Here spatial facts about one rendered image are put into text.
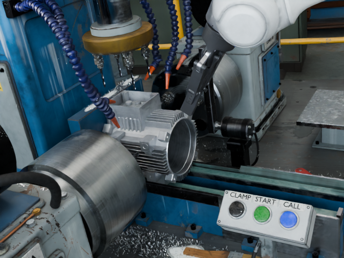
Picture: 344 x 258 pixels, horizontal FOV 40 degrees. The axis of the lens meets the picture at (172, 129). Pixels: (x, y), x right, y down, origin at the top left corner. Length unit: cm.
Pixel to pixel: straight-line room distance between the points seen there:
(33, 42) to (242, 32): 67
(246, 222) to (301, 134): 87
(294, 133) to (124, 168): 86
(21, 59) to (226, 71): 61
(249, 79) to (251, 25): 87
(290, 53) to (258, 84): 284
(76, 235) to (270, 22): 51
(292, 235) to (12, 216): 49
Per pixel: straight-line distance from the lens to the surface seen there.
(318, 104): 166
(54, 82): 132
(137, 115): 122
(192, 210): 126
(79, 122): 121
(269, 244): 95
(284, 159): 157
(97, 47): 115
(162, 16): 469
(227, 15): 73
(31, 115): 127
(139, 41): 115
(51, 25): 104
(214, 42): 97
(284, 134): 173
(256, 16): 72
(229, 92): 145
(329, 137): 164
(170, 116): 121
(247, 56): 156
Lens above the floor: 161
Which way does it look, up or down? 26 degrees down
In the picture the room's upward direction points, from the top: 9 degrees counter-clockwise
